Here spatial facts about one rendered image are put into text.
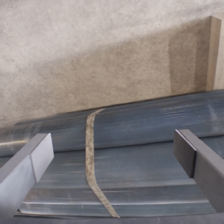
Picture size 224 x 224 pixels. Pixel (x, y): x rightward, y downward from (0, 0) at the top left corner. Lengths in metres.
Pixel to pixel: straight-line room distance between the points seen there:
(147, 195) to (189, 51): 0.71
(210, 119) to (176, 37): 0.44
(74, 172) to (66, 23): 0.69
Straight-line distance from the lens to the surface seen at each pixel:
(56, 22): 0.94
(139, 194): 0.75
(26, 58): 1.09
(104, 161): 0.63
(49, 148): 0.17
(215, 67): 0.92
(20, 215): 2.13
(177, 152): 0.17
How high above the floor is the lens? 0.85
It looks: 50 degrees down
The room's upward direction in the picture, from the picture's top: 171 degrees counter-clockwise
